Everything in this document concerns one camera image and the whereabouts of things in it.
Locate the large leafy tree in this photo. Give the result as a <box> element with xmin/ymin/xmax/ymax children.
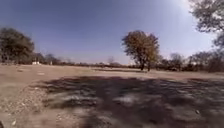
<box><xmin>121</xmin><ymin>30</ymin><xmax>161</xmax><ymax>72</ymax></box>

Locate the distant row of trees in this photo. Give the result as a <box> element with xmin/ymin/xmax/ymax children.
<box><xmin>33</xmin><ymin>50</ymin><xmax>224</xmax><ymax>74</ymax></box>

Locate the small white building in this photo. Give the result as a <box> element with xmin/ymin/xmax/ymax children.
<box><xmin>31</xmin><ymin>60</ymin><xmax>41</xmax><ymax>66</ymax></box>

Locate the dark green tree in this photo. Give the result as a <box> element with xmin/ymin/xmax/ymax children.
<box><xmin>0</xmin><ymin>27</ymin><xmax>36</xmax><ymax>65</ymax></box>

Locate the tree with overhanging branches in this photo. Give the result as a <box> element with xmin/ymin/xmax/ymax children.
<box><xmin>188</xmin><ymin>0</ymin><xmax>224</xmax><ymax>51</ymax></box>

